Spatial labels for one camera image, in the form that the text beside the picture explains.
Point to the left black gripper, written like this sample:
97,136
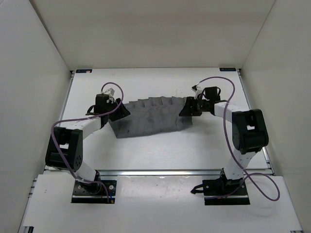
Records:
122,112

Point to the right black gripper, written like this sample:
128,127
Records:
189,109

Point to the grey pleated skirt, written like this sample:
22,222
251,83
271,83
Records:
152,116

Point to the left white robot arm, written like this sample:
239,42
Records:
65,148

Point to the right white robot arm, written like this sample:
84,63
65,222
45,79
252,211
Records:
249,133

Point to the right blue corner label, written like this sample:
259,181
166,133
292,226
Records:
227,69

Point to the blue corner label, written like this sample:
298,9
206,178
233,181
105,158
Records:
83,71
227,69

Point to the left blue corner label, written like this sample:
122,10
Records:
83,71

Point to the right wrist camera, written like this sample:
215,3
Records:
197,90

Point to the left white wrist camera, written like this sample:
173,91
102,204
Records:
109,92

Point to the aluminium front rail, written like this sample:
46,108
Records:
158,172

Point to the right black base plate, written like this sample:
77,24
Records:
222,191

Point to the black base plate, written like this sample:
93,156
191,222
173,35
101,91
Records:
94,193
222,191

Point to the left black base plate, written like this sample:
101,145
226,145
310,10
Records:
94,193

